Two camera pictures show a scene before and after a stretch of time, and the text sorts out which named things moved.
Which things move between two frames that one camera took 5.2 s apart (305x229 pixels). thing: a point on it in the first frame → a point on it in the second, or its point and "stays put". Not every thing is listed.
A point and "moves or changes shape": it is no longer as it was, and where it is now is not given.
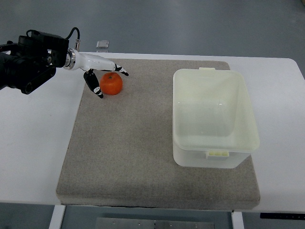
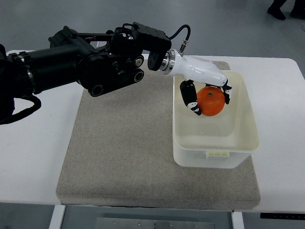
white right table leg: [237, 220] stays put
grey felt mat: [120, 153] stays put
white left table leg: [56, 221] stays put
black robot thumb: [92, 79] → [189, 95]
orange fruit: [111, 83] moves or changes shape
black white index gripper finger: [121, 69] → [227, 96]
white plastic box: [214, 122] stays put
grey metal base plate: [150, 223] stays put
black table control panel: [282, 215] stays put
